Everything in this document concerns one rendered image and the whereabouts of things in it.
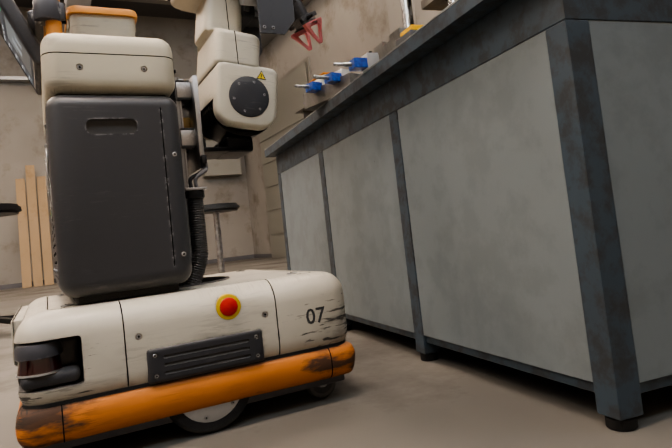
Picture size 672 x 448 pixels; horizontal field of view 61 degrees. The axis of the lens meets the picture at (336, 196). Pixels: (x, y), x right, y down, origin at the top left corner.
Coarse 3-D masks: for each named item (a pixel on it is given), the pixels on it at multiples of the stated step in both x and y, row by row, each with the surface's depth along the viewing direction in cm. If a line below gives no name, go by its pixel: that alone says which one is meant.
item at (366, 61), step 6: (366, 54) 160; (372, 54) 160; (354, 60) 158; (360, 60) 159; (366, 60) 159; (372, 60) 160; (378, 60) 160; (348, 66) 159; (354, 66) 158; (360, 66) 158; (366, 66) 159
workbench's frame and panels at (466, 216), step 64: (512, 0) 105; (576, 0) 95; (640, 0) 100; (384, 64) 147; (448, 64) 127; (512, 64) 107; (576, 64) 93; (640, 64) 99; (320, 128) 212; (384, 128) 161; (448, 128) 130; (512, 128) 109; (576, 128) 93; (640, 128) 97; (320, 192) 219; (384, 192) 165; (448, 192) 132; (512, 192) 110; (576, 192) 94; (640, 192) 96; (320, 256) 226; (384, 256) 169; (448, 256) 135; (512, 256) 112; (576, 256) 96; (640, 256) 94; (384, 320) 172; (448, 320) 137; (512, 320) 114; (576, 320) 97; (640, 320) 93; (576, 384) 99; (640, 384) 93
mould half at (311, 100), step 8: (344, 80) 180; (352, 80) 178; (328, 88) 187; (336, 88) 183; (304, 96) 198; (312, 96) 194; (320, 96) 191; (328, 96) 187; (304, 104) 198; (312, 104) 194; (320, 104) 193
